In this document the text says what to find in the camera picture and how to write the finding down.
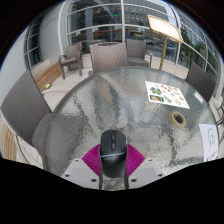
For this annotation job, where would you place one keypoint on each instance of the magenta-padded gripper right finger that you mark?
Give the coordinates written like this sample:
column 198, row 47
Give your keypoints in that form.
column 136, row 163

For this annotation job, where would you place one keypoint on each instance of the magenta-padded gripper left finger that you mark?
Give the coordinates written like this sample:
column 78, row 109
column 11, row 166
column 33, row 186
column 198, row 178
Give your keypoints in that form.
column 90, row 163

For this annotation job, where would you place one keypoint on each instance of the black computer mouse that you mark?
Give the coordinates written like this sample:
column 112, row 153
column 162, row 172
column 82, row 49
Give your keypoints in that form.
column 113, row 156

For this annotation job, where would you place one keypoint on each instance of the white printed mouse pad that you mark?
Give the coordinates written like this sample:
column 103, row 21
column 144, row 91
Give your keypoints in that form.
column 209, row 141

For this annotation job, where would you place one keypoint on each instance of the tan tape roll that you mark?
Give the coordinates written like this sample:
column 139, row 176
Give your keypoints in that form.
column 173, row 122

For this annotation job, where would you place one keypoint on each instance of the colourful printed menu card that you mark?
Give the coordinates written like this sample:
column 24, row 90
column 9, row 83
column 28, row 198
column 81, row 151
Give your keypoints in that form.
column 166, row 94

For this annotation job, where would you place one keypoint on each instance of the wooden slatted bench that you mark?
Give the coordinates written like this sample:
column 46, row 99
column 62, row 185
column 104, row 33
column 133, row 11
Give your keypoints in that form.
column 8, row 145
column 48, row 75

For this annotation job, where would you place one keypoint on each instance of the grey wicker chair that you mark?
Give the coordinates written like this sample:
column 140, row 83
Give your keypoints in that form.
column 200, row 81
column 108, row 58
column 20, row 106
column 136, row 50
column 72, row 53

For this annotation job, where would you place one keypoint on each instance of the golden menu stand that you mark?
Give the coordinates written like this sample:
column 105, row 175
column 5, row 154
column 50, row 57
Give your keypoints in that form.
column 165, row 28

